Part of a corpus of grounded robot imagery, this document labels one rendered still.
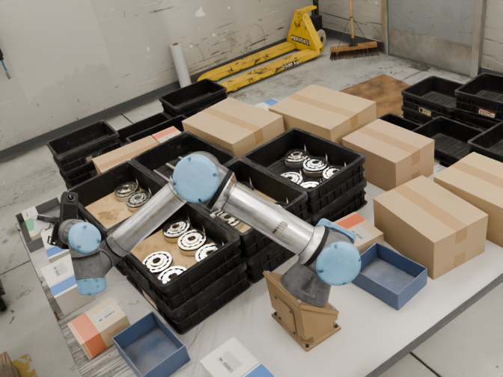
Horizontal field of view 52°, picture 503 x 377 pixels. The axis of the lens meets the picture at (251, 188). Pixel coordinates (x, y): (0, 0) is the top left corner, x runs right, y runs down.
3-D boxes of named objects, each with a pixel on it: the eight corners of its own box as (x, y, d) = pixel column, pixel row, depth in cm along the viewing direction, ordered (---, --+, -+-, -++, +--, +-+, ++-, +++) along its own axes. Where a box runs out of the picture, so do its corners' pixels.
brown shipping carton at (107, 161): (159, 162, 260) (150, 135, 252) (176, 179, 244) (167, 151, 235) (102, 186, 250) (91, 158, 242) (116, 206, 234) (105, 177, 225)
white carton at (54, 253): (87, 262, 204) (78, 245, 199) (57, 276, 200) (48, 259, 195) (76, 237, 219) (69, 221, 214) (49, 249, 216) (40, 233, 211)
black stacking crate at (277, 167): (368, 181, 197) (367, 156, 191) (313, 219, 184) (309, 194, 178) (297, 150, 225) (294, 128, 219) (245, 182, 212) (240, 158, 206)
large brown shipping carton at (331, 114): (377, 140, 242) (376, 101, 231) (334, 169, 228) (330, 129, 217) (316, 119, 270) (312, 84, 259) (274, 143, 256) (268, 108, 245)
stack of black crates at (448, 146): (496, 191, 283) (503, 138, 265) (459, 215, 272) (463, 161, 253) (438, 164, 313) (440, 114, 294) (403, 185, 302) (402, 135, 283)
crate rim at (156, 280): (242, 242, 165) (242, 236, 164) (164, 294, 152) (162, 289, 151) (178, 197, 193) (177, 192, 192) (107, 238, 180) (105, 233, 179)
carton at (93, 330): (117, 311, 179) (110, 296, 175) (132, 330, 170) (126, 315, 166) (75, 339, 172) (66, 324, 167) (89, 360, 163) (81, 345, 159)
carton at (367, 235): (384, 249, 181) (383, 233, 177) (356, 264, 178) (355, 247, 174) (355, 227, 194) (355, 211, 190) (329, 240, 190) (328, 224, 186)
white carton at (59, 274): (96, 298, 186) (87, 280, 181) (64, 316, 182) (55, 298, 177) (78, 270, 201) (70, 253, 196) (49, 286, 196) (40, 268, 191)
